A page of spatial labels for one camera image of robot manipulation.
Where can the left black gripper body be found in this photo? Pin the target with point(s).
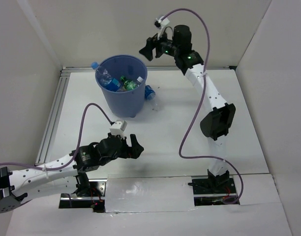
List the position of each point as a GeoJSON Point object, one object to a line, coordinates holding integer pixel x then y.
{"type": "Point", "coordinates": [103, 162]}

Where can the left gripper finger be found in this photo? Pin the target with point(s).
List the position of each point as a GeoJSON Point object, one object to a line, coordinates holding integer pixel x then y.
{"type": "Point", "coordinates": [128, 155]}
{"type": "Point", "coordinates": [136, 149]}

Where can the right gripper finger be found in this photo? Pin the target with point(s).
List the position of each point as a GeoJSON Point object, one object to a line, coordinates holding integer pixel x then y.
{"type": "Point", "coordinates": [153, 42]}
{"type": "Point", "coordinates": [147, 51]}

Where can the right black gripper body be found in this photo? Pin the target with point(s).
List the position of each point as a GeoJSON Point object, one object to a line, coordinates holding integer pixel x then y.
{"type": "Point", "coordinates": [167, 46]}

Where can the clear bottle white cap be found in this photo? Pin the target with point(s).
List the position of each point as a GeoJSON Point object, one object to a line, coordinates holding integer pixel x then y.
{"type": "Point", "coordinates": [139, 81]}

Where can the green soda bottle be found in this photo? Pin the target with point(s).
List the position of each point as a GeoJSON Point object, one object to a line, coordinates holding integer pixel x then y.
{"type": "Point", "coordinates": [128, 84]}

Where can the clear bottle blue cap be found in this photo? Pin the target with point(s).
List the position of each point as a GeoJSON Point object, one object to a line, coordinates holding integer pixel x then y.
{"type": "Point", "coordinates": [104, 78]}

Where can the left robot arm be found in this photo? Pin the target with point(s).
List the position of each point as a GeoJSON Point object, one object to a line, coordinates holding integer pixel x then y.
{"type": "Point", "coordinates": [66, 175]}

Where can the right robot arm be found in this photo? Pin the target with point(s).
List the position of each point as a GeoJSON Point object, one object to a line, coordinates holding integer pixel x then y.
{"type": "Point", "coordinates": [215, 125]}

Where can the blue label bottle behind bin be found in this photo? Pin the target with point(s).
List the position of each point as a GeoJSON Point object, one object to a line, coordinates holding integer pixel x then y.
{"type": "Point", "coordinates": [152, 98]}

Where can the blue plastic bin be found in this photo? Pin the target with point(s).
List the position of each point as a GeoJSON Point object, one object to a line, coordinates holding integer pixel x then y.
{"type": "Point", "coordinates": [124, 104]}

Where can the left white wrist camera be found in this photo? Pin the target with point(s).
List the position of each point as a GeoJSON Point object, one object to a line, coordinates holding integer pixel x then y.
{"type": "Point", "coordinates": [118, 128]}

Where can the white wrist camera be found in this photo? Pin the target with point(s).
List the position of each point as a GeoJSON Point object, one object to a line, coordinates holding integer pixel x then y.
{"type": "Point", "coordinates": [118, 128]}
{"type": "Point", "coordinates": [161, 23]}

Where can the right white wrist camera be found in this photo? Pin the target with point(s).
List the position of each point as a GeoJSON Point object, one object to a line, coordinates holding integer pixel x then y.
{"type": "Point", "coordinates": [161, 23]}

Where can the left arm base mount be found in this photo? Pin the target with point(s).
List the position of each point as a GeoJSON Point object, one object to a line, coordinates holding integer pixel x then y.
{"type": "Point", "coordinates": [94, 199]}

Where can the left aluminium rail frame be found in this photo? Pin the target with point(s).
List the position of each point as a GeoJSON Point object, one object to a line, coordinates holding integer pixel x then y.
{"type": "Point", "coordinates": [46, 146]}

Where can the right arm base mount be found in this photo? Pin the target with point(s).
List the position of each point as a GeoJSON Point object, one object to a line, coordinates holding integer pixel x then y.
{"type": "Point", "coordinates": [210, 190]}

